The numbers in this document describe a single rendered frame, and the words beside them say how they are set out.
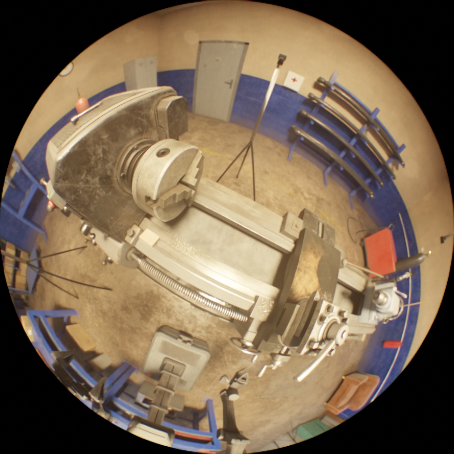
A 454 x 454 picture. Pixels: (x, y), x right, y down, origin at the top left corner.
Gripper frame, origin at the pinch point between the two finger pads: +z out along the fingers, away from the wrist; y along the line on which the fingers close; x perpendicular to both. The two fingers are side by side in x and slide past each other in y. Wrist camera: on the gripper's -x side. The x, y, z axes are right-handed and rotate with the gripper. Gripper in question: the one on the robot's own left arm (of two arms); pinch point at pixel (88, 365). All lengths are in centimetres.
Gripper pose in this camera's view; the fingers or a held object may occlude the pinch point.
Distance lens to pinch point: 44.9
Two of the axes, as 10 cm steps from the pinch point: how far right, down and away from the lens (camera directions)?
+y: -9.1, -4.1, 0.0
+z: 0.4, -0.9, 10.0
